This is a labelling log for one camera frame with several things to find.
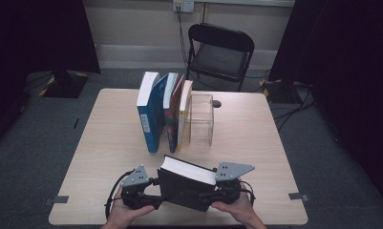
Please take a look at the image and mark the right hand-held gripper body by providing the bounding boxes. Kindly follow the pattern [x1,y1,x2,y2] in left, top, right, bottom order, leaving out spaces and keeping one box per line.
[210,160,256,206]

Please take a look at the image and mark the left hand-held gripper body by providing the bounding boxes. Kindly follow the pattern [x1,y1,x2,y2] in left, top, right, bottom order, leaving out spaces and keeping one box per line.
[119,163,156,211]

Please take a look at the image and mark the black book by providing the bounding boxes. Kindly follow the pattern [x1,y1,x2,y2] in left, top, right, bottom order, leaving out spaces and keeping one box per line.
[157,154,219,213]

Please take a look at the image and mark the thick blue book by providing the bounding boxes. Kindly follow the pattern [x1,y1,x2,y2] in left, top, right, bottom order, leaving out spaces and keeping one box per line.
[136,71,169,154]

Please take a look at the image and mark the red illustrated book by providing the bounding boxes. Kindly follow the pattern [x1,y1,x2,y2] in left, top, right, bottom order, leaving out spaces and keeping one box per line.
[162,72,185,154]

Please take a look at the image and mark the yellow book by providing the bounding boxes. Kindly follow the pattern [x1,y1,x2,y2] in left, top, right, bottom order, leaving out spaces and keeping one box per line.
[176,79,194,152]

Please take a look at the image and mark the clear acrylic book rack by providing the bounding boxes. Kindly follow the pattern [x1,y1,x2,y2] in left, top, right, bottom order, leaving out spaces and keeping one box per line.
[188,94,215,147]

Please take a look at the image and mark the person's left hand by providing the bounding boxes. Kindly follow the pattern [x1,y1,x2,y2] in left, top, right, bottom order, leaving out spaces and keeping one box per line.
[107,186,156,229]

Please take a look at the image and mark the person's right hand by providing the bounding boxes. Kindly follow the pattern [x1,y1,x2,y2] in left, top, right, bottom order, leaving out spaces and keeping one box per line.
[210,181,259,229]

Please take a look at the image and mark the grey tape strip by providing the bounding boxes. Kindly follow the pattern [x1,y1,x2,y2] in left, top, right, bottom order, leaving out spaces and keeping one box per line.
[44,195,70,206]
[288,192,310,203]

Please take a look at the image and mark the black stand base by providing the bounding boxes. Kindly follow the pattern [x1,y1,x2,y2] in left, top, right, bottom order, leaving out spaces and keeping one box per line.
[41,70,90,99]
[262,79,296,105]

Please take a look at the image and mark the black folding chair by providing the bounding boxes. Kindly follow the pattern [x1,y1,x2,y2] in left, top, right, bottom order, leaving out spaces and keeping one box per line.
[184,22,256,93]

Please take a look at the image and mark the black curtain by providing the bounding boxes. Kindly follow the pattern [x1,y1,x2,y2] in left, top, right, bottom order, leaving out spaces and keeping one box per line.
[268,0,383,212]
[0,0,101,151]

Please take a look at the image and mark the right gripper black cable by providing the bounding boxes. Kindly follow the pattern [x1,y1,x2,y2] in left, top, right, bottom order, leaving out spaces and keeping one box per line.
[240,180,257,207]

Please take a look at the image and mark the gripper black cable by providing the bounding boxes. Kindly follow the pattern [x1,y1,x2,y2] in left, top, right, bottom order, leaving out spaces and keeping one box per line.
[104,169,135,221]
[240,180,257,207]

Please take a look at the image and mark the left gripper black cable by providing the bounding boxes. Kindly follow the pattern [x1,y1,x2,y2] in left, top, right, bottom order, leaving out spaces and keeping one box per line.
[104,169,135,221]

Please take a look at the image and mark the black floor cables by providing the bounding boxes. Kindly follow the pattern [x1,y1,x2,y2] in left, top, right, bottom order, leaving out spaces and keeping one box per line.
[271,80,316,132]

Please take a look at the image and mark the black power cable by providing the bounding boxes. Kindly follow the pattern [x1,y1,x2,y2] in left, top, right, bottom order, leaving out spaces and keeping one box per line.
[176,6,190,70]

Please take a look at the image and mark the white wall socket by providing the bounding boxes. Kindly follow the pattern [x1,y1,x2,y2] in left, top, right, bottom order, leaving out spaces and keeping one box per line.
[172,0,196,14]

